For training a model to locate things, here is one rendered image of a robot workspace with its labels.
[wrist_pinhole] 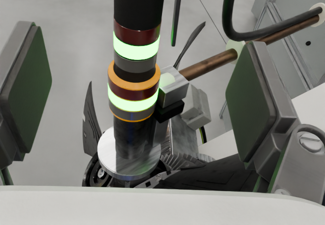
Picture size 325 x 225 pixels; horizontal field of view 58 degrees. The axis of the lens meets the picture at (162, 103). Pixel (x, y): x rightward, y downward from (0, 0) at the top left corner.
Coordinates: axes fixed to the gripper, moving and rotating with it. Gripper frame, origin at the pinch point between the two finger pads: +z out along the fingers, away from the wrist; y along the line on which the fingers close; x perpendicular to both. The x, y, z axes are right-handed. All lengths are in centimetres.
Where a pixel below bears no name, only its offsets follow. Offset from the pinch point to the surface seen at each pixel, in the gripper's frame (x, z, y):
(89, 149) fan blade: -66, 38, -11
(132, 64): -6.4, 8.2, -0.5
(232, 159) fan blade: -31.1, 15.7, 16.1
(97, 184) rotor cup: -43.7, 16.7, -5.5
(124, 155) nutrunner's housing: -19.2, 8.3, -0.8
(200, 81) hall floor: -166, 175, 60
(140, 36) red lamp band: -3.9, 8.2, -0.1
